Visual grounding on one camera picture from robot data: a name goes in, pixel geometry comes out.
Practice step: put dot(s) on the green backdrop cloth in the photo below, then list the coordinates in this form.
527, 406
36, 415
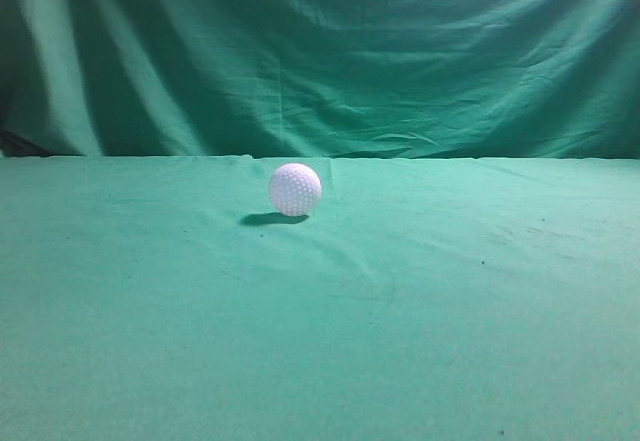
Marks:
321, 78

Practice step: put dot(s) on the green table cloth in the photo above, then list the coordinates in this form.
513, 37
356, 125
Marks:
161, 298

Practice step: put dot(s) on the white dimpled golf ball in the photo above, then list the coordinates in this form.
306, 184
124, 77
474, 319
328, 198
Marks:
295, 189

